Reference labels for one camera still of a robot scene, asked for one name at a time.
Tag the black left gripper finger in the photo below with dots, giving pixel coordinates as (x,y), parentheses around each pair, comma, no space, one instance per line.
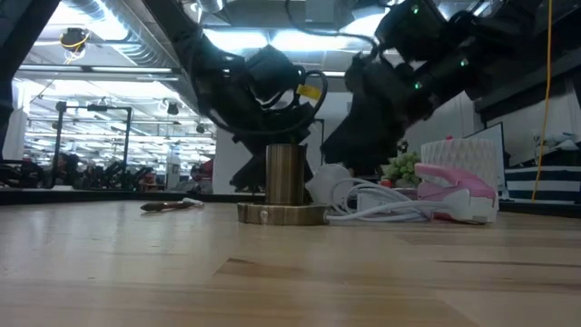
(252,175)
(308,170)

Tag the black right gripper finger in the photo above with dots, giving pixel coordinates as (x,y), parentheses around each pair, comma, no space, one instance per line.
(358,145)

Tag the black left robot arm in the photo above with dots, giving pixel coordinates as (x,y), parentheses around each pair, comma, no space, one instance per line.
(199,59)

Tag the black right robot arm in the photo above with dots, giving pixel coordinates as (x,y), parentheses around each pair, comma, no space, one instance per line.
(476,45)

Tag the person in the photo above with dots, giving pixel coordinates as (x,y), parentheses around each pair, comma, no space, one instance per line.
(203,177)
(69,169)

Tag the green cactus plant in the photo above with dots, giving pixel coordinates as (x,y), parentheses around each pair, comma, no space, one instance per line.
(404,168)

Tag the white textured pen cup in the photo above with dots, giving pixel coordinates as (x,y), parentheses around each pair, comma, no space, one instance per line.
(458,152)

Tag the pink ruler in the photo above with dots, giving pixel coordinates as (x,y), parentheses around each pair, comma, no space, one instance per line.
(454,191)

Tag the white board panel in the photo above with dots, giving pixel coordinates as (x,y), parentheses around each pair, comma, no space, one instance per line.
(488,150)

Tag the striped black white furniture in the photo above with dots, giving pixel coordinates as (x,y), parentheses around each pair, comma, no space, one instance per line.
(544,184)

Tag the black gantry frame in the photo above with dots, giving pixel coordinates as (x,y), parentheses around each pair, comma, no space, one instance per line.
(59,136)

